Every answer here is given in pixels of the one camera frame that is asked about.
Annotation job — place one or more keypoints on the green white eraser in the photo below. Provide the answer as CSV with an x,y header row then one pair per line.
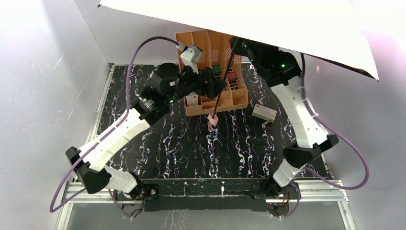
x,y
217,70

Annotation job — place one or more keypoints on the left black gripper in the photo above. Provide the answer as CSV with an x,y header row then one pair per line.
x,y
200,82

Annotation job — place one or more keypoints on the white green small box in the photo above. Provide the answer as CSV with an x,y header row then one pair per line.
x,y
264,113

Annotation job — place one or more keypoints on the pink grey eraser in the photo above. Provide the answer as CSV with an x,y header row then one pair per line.
x,y
231,77

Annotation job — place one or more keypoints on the black pink folding umbrella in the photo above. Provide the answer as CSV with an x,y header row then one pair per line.
x,y
325,29

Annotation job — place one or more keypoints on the white red box in organizer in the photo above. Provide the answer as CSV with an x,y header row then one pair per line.
x,y
193,99

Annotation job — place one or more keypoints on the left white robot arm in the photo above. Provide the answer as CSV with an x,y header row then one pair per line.
x,y
167,85

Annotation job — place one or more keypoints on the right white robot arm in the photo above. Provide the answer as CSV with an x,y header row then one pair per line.
x,y
282,74

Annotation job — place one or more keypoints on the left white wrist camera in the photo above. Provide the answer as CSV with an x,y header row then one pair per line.
x,y
190,55

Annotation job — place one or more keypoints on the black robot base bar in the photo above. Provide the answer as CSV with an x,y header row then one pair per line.
x,y
209,194

